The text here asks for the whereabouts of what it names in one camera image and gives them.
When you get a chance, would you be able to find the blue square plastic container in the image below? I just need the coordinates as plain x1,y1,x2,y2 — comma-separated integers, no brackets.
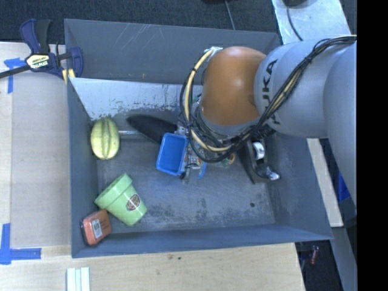
155,132,190,176

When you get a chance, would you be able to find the grey metal bin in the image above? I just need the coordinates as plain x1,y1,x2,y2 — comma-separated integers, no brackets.
63,18,335,259

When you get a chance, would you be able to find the black and silver tool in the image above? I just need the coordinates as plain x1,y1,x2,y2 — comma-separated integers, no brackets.
238,139,282,185

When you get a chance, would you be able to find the green cup with round label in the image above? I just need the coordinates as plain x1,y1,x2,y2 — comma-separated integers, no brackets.
94,173,149,227

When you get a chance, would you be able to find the yellow-green toy starfruit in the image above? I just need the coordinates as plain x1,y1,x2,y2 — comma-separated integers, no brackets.
90,116,121,161

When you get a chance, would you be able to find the orange packet with white label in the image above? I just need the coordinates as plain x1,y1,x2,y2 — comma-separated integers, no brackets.
79,209,113,247

